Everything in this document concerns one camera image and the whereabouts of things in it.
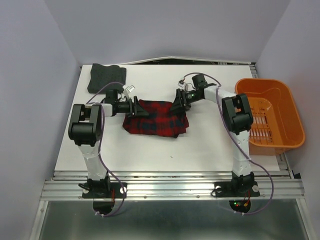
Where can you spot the orange plastic bin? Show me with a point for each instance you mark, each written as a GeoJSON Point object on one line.
{"type": "Point", "coordinates": [277, 127]}

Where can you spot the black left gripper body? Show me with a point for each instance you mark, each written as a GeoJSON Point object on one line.
{"type": "Point", "coordinates": [124, 107]}

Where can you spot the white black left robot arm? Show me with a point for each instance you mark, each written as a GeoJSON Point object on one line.
{"type": "Point", "coordinates": [86, 128]}

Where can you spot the dark grey dotted skirt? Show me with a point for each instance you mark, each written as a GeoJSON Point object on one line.
{"type": "Point", "coordinates": [101, 75]}

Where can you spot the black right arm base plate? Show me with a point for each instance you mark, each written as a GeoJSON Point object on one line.
{"type": "Point", "coordinates": [226, 189]}

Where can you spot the aluminium extrusion frame rail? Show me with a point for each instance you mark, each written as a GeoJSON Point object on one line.
{"type": "Point", "coordinates": [169, 185]}

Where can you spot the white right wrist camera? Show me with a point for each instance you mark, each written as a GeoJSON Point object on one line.
{"type": "Point", "coordinates": [183, 85]}

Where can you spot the red black plaid skirt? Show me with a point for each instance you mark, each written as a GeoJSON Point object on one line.
{"type": "Point", "coordinates": [160, 121]}

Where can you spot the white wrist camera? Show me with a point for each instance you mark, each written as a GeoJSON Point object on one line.
{"type": "Point", "coordinates": [127, 90]}
{"type": "Point", "coordinates": [183, 85]}

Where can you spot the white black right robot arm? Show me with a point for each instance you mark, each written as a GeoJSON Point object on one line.
{"type": "Point", "coordinates": [234, 110]}

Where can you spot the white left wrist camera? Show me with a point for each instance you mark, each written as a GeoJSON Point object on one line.
{"type": "Point", "coordinates": [127, 90]}

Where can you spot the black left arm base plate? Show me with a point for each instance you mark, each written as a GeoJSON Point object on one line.
{"type": "Point", "coordinates": [114, 191]}

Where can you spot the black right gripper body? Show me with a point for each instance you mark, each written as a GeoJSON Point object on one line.
{"type": "Point", "coordinates": [191, 96]}

